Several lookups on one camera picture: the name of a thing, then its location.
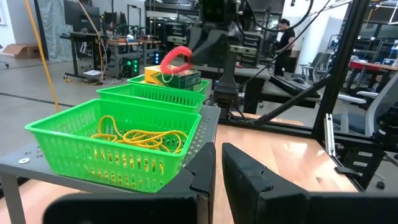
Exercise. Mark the silver frame bracket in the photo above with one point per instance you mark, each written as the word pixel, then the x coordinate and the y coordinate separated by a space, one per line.
pixel 329 133

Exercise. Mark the yellow green crayon box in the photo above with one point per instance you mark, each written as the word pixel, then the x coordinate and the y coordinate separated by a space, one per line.
pixel 183 79

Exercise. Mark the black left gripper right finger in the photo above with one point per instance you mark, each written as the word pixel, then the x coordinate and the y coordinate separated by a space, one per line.
pixel 255 196

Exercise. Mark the brown cardboard box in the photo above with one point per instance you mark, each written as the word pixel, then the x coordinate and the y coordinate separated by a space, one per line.
pixel 20 50

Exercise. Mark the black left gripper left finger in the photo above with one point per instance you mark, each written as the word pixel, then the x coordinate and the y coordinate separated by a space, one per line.
pixel 174 202

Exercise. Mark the black keyboard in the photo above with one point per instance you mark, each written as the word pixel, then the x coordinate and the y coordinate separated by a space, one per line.
pixel 295 88

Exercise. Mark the wooden top workbench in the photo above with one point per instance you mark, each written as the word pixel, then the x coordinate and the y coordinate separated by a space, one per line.
pixel 124 43

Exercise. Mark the white box on floor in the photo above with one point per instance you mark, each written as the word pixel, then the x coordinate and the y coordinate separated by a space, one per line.
pixel 92 75

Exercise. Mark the small metal washer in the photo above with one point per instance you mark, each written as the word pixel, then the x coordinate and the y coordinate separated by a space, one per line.
pixel 24 160

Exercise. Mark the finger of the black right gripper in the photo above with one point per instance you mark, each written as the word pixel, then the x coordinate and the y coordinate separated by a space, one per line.
pixel 211 49

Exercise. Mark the person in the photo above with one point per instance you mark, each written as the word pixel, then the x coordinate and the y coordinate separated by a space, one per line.
pixel 284 43

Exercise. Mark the computer with green lights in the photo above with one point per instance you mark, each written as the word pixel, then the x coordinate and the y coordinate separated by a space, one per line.
pixel 132 67

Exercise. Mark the grey blue office chair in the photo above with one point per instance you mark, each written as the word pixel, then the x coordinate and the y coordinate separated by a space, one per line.
pixel 376 105

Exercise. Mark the green slotted plastic basket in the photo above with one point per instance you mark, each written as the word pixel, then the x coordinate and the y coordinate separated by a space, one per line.
pixel 93 155
pixel 155 96
pixel 202 85

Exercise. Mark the grey perforated metal shelf riser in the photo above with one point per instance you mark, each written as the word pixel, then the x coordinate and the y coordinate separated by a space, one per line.
pixel 205 124

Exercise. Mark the black desk monitor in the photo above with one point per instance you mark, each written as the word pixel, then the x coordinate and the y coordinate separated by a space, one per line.
pixel 81 15

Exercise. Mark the red top table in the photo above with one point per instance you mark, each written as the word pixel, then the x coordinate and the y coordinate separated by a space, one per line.
pixel 373 66

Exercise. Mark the black table frame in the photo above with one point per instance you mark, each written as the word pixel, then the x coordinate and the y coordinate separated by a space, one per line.
pixel 342 62

